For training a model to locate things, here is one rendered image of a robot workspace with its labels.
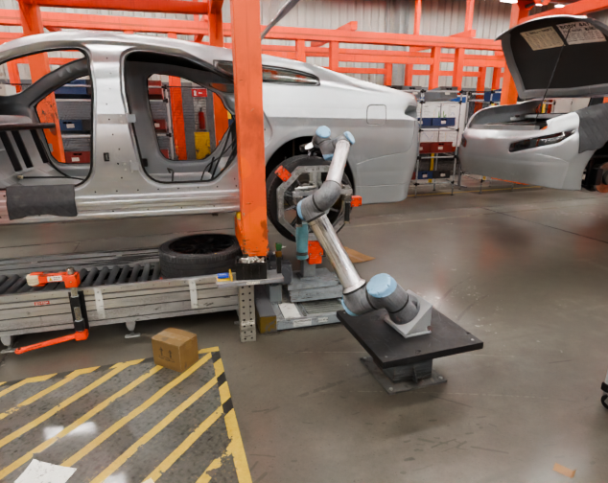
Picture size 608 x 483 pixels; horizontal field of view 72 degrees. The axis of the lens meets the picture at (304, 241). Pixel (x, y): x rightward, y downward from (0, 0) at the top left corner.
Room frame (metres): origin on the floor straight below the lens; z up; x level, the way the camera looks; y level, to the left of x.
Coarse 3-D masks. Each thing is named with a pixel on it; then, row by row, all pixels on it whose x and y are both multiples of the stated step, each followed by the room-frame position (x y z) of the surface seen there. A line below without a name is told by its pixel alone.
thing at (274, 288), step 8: (272, 256) 3.06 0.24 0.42; (272, 264) 2.92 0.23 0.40; (288, 264) 2.94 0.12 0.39; (288, 272) 2.92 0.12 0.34; (288, 280) 2.93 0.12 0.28; (272, 288) 2.95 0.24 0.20; (280, 288) 2.96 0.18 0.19; (272, 296) 2.95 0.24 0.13; (280, 296) 2.96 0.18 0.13; (272, 304) 2.92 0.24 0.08
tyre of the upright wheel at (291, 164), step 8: (288, 160) 3.14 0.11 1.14; (296, 160) 3.01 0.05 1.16; (304, 160) 3.02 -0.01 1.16; (312, 160) 3.03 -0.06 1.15; (320, 160) 3.05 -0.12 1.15; (328, 160) 3.07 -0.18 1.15; (288, 168) 2.99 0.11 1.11; (272, 176) 3.06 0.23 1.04; (344, 176) 3.10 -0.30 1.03; (272, 184) 2.96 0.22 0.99; (280, 184) 2.97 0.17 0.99; (272, 192) 2.96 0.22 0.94; (272, 200) 2.96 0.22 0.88; (272, 208) 2.96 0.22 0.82; (272, 216) 2.96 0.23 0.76; (280, 224) 2.97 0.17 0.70; (344, 224) 3.10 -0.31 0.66; (280, 232) 2.98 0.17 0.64; (288, 232) 2.99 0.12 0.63; (336, 232) 3.08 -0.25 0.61
